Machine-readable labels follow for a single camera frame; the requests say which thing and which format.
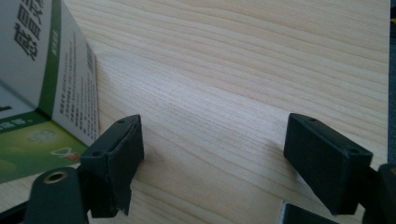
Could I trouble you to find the green and white medicine box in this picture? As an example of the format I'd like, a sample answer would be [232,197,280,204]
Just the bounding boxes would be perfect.
[0,0,101,185]

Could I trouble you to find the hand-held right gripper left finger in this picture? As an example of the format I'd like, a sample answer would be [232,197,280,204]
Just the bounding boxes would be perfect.
[78,114,145,218]

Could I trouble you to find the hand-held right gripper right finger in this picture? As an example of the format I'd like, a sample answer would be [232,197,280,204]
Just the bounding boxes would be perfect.
[283,112,374,216]

